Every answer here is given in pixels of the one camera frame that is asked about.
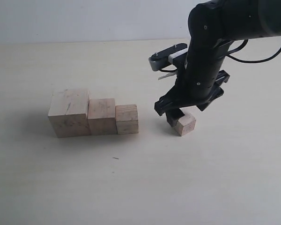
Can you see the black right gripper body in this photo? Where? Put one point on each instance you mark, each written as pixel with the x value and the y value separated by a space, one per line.
pixel 199 79

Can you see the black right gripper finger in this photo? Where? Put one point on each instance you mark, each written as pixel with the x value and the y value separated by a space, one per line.
pixel 173 116

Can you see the smallest wooden cube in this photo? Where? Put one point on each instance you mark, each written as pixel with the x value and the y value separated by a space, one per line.
pixel 185 124

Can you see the second largest wooden cube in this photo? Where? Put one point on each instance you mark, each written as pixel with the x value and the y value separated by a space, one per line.
pixel 102 116

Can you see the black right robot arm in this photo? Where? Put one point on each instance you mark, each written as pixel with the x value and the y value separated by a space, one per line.
pixel 213 26

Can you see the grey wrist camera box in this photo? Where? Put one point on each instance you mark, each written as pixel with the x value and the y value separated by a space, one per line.
pixel 160 60

